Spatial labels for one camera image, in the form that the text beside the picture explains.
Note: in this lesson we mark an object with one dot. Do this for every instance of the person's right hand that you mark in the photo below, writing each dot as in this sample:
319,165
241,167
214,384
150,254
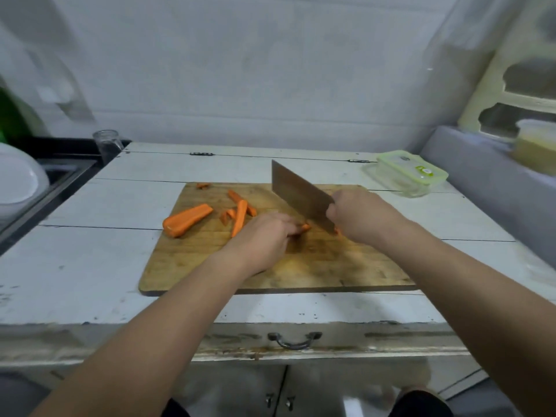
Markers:
367,217

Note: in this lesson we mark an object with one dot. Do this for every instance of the person's left hand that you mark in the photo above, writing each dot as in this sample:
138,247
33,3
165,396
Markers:
260,238

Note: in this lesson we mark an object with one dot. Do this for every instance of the person's right fingers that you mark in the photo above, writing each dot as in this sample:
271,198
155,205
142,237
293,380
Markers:
336,212

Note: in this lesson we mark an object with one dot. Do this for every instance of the person's left fingers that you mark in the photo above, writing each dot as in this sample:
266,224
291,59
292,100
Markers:
290,225

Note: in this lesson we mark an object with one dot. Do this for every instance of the carrot piece being sliced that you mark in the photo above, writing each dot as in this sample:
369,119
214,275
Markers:
306,227

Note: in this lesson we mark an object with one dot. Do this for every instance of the steel cleaver knife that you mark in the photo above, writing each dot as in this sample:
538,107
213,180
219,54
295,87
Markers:
299,195

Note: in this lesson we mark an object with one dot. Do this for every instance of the person's left forearm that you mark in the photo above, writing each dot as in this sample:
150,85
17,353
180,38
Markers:
160,334

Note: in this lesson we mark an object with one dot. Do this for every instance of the person's right forearm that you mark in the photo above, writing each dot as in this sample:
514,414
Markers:
478,308

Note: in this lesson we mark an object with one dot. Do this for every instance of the long carrot stick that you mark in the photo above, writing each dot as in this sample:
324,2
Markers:
239,217

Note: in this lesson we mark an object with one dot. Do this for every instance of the metal hinge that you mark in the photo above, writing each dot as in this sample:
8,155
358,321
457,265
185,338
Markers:
201,154
359,161

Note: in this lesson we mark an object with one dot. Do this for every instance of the thin carrot stick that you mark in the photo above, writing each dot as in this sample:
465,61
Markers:
236,197

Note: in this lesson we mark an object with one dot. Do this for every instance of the short carrot chunk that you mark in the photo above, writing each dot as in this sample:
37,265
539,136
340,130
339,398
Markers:
226,216

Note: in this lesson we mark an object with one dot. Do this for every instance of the clear container with green lid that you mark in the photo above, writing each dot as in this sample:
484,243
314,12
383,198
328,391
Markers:
410,171

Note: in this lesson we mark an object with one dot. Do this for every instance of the wooden cutting board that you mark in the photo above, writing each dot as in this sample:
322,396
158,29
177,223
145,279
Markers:
208,260

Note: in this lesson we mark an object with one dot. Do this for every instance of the tiny carrot scrap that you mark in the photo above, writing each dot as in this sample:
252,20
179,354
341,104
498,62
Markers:
203,185

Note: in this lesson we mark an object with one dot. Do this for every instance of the large carrot half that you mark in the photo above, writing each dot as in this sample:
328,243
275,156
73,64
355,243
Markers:
186,220

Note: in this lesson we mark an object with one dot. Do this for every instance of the metal cabinet door knob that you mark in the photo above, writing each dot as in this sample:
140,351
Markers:
290,403
269,400

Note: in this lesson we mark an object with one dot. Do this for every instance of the clear glass jar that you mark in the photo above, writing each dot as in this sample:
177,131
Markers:
107,145

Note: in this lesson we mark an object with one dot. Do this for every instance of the white wooden cabinet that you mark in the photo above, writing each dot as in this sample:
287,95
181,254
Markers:
87,273

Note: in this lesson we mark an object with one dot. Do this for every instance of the person's right leg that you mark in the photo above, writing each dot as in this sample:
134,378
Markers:
419,406

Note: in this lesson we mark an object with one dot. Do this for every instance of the person's leg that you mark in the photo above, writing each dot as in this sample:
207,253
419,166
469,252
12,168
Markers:
176,410
419,406

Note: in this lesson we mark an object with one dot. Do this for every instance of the yellowish plastic tub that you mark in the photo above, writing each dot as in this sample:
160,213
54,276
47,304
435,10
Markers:
536,145

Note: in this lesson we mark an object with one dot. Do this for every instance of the person's left leg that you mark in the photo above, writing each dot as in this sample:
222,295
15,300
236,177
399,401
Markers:
176,410

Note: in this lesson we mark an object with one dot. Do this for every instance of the black kitchen sink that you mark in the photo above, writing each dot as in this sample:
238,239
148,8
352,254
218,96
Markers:
65,169

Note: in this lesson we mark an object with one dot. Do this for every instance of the white bowl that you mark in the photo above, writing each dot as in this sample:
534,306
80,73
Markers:
19,182

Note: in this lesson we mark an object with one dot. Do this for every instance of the green plastic object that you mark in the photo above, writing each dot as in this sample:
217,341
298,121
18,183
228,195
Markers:
9,121

